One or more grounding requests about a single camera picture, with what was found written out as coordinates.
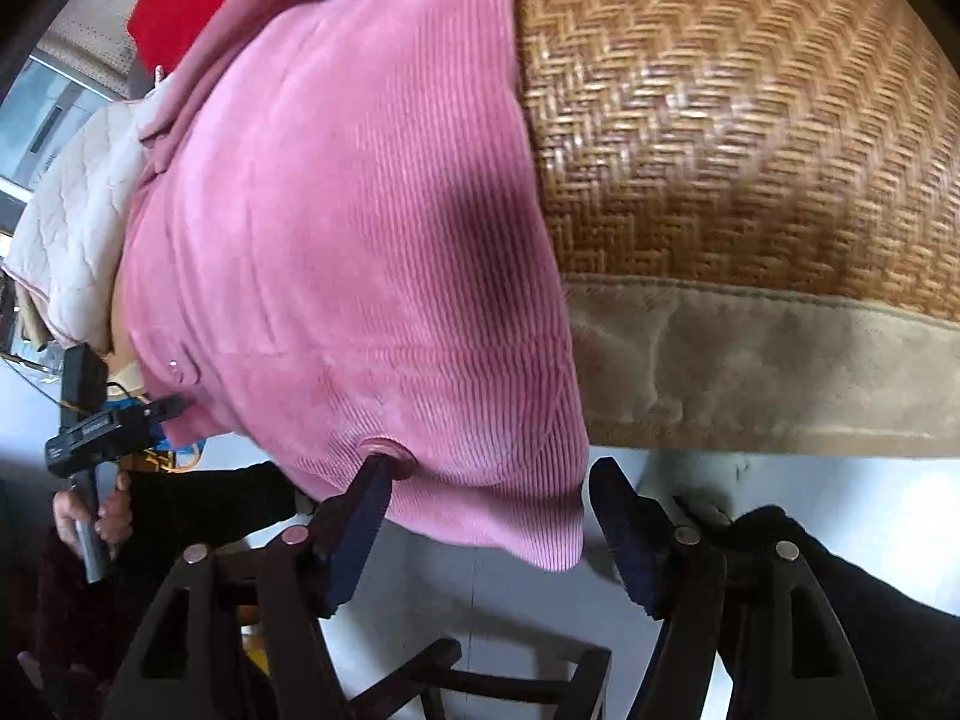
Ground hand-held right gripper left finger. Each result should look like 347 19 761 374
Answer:
112 454 395 720

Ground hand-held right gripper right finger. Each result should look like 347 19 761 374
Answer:
589 456 878 720

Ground pink corduroy garment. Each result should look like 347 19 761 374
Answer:
120 0 590 571

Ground dark maroon cloth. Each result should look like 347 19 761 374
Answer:
15 532 151 720

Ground dark wooden stool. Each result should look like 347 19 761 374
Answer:
349 637 612 720

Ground white quilted jacket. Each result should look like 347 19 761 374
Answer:
0 86 162 350

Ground glass window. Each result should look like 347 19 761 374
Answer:
0 52 128 192

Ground beige textured cover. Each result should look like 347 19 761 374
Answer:
45 0 177 80

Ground red velvet blanket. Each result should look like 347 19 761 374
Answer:
126 0 263 68

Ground woven rattan mat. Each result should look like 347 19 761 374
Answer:
514 0 960 458

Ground orange cable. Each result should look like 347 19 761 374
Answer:
146 441 205 476

